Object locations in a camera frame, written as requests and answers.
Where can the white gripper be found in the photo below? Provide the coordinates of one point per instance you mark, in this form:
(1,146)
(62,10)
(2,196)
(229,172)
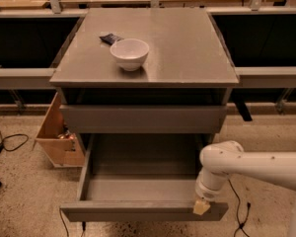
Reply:
(203,194)

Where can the grey drawer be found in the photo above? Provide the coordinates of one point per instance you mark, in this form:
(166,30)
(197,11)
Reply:
(140,177)
(144,119)

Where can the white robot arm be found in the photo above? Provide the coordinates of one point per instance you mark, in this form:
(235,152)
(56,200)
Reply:
(221,160)

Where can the grey drawer cabinet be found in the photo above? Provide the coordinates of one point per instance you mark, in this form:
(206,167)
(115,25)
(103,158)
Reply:
(146,96)

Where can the grey top drawer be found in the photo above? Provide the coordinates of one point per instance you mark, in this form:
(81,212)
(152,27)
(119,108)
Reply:
(144,119)

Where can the open wooden box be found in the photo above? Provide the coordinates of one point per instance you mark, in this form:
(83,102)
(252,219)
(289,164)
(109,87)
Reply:
(60,145)

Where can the white ceramic bowl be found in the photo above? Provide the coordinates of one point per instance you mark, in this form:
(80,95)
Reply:
(130,54)

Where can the dark blue snack packet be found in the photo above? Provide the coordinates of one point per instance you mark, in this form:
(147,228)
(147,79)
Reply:
(110,39)

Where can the black power adapter with cable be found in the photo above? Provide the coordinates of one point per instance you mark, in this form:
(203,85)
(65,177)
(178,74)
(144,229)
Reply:
(241,223)

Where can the grey metal rail frame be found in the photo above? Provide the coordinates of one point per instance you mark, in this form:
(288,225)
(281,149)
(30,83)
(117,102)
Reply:
(19,77)

